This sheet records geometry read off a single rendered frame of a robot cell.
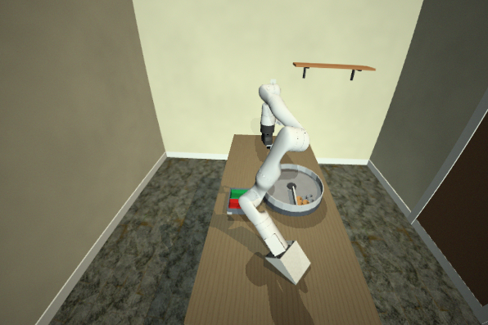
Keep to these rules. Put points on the red and green divided tray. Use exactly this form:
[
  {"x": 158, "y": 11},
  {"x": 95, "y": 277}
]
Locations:
[{"x": 234, "y": 193}]

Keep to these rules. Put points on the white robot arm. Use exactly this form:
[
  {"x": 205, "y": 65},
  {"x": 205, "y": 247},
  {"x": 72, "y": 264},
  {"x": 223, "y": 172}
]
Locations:
[{"x": 292, "y": 137}]

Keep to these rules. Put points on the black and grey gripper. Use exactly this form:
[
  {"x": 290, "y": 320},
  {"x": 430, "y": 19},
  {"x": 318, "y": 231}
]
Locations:
[{"x": 267, "y": 128}]

